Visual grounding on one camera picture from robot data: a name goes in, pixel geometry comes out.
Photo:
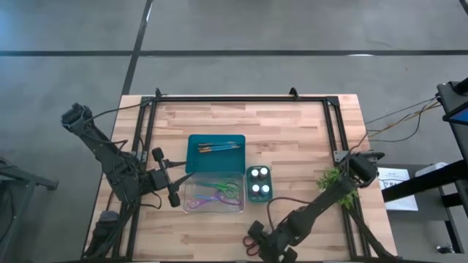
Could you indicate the blue plastic bin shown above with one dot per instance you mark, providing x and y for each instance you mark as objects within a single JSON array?
[{"x": 215, "y": 162}]

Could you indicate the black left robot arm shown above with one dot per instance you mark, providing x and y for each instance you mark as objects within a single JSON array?
[{"x": 109, "y": 160}]

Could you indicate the green artificial plant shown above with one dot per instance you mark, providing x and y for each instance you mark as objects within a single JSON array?
[{"x": 329, "y": 177}]

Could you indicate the grey paintbrush orange end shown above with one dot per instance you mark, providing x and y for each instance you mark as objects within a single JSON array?
[{"x": 226, "y": 145}]

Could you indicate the black equipment stand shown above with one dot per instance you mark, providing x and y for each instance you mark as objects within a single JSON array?
[{"x": 420, "y": 182}]

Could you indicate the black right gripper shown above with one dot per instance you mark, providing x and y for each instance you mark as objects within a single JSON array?
[{"x": 276, "y": 243}]

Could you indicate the white capped tube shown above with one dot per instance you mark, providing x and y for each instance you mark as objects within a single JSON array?
[{"x": 263, "y": 171}]

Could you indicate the black aluminium table frame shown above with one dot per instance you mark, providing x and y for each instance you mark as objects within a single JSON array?
[{"x": 237, "y": 98}]

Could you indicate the white box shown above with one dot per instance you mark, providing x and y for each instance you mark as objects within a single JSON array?
[{"x": 431, "y": 170}]

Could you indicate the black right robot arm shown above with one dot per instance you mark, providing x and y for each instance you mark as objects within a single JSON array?
[{"x": 329, "y": 201}]

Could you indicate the blue screen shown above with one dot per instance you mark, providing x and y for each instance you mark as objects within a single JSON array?
[{"x": 461, "y": 117}]

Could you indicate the dark thin paintbrush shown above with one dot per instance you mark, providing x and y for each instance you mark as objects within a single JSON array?
[{"x": 219, "y": 143}]

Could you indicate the clear plastic bin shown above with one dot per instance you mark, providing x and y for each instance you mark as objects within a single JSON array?
[{"x": 214, "y": 210}]

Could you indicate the small black item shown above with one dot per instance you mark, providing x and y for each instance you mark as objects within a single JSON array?
[{"x": 444, "y": 249}]

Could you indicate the white paper sheet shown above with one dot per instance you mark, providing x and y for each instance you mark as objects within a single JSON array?
[{"x": 398, "y": 193}]

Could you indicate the light blue paint bottle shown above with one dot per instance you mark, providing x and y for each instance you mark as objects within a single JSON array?
[{"x": 265, "y": 189}]

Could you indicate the purple scissors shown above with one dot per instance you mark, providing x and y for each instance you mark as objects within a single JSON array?
[{"x": 212, "y": 199}]

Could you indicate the grey metal bracket plate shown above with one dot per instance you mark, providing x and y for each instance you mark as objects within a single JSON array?
[{"x": 340, "y": 156}]

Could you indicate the dark blue paint bottle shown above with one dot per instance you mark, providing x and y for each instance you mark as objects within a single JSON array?
[{"x": 254, "y": 171}]

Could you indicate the green scissors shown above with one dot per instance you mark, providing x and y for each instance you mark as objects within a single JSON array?
[{"x": 223, "y": 187}]

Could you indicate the red and black scissors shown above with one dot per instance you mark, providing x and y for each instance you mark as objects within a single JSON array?
[{"x": 250, "y": 250}]

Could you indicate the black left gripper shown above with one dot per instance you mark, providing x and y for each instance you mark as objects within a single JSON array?
[{"x": 159, "y": 179}]

